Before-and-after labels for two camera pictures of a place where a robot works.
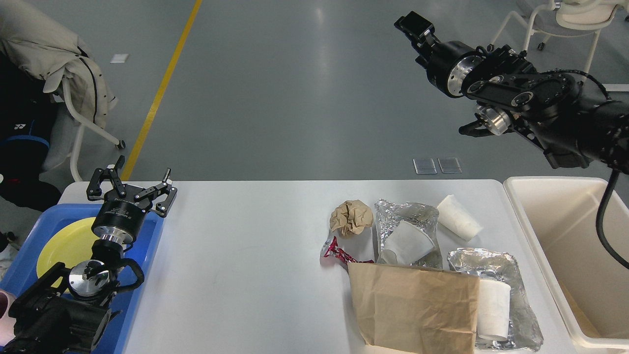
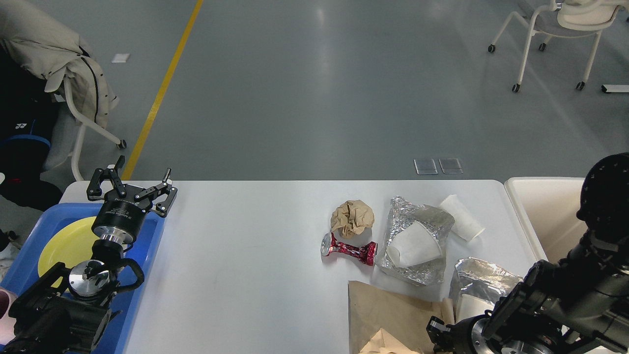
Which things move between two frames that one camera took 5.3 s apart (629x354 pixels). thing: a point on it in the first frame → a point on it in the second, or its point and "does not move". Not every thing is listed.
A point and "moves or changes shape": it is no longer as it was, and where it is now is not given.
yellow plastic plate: (70, 243) does not move
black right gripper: (448, 61) → (466, 337)
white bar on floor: (616, 87) does not move
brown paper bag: (408, 309) moves or changes shape
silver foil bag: (525, 331) moves or changes shape
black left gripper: (120, 219) does not move
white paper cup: (494, 309) moves or changes shape
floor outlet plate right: (449, 165) does not move
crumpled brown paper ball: (352, 216) does not move
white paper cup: (405, 243) moves or changes shape
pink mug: (7, 323) does not move
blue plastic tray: (22, 274) does not move
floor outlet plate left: (424, 166) does not move
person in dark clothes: (27, 112) does not move
